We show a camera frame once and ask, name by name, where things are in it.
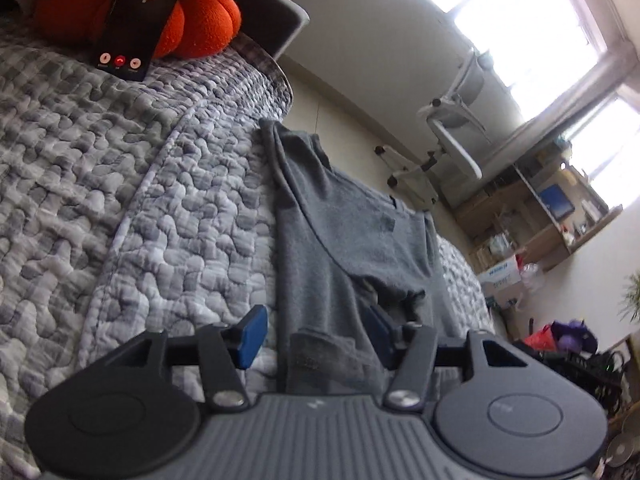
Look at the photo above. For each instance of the red bag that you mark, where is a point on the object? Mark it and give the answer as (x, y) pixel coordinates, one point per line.
(539, 338)

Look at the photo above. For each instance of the light gray curtain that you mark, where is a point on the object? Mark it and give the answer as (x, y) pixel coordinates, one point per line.
(550, 125)

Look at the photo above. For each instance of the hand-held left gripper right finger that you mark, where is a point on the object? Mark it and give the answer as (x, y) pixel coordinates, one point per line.
(378, 334)

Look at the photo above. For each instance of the floor fan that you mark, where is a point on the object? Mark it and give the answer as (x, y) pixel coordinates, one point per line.
(625, 457)

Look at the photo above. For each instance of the white gray office chair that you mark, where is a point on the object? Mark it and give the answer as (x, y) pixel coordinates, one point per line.
(450, 130)

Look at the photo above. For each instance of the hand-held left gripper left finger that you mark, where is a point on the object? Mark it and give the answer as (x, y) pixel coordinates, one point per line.
(252, 336)

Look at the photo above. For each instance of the laptop with blue screen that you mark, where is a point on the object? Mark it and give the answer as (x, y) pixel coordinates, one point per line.
(556, 202)

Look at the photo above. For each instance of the white cardboard box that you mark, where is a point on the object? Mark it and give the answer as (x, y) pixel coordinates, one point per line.
(502, 280)

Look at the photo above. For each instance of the green plant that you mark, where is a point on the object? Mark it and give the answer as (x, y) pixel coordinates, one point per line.
(632, 297)

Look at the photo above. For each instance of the orange flower cushion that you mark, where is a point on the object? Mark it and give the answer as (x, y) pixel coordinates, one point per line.
(210, 20)

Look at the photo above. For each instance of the wooden desk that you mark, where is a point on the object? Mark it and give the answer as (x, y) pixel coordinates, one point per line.
(545, 240)

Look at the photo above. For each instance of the gray white quilted blanket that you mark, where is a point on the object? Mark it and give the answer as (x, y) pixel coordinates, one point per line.
(125, 185)

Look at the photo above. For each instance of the clear plastic bag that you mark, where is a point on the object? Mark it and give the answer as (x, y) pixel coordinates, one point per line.
(531, 276)

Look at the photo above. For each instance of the dark gray sofa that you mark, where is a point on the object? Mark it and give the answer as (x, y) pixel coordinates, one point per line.
(280, 20)

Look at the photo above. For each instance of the black smartphone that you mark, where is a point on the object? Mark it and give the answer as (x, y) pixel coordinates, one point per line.
(140, 20)

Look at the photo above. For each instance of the gray t-shirt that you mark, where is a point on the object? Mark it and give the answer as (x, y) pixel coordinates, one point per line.
(340, 230)

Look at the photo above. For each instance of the purple plush toy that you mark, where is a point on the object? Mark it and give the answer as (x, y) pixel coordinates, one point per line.
(575, 336)

